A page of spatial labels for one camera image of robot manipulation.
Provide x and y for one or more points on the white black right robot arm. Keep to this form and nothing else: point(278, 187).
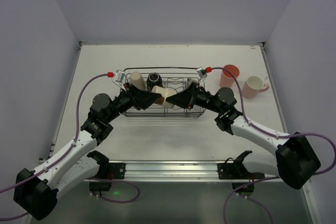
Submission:
point(291, 158)

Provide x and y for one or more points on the pink faceted mug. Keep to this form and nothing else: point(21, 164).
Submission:
point(253, 86)

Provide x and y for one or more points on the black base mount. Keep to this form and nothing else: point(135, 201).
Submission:
point(111, 171)
point(227, 170)

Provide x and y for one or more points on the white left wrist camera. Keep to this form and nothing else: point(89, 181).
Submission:
point(120, 79)

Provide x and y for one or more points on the beige tall cup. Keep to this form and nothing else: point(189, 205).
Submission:
point(137, 80)

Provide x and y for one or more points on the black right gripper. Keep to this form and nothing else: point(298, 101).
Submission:
point(192, 95)

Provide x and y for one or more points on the grey beige small mug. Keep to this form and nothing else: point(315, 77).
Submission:
point(190, 81)

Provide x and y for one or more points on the salmon pink plastic cup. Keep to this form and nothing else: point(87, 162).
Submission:
point(229, 73)

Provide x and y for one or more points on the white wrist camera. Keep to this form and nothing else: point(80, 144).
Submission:
point(202, 74)
point(120, 79)

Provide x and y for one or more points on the black mug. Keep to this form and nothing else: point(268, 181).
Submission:
point(154, 79)

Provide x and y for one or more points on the cream cup brown band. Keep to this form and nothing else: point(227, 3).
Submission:
point(165, 93)

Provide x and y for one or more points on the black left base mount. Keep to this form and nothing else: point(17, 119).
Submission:
point(111, 171)

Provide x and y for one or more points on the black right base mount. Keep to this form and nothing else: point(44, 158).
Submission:
point(227, 170)

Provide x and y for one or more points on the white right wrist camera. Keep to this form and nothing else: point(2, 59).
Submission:
point(202, 74)

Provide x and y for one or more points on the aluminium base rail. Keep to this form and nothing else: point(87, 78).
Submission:
point(173, 171)

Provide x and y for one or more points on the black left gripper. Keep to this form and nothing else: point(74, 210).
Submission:
point(134, 97)

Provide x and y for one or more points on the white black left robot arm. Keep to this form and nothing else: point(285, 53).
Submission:
point(38, 190)

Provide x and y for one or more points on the grey wire dish rack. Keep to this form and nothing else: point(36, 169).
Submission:
point(173, 77)

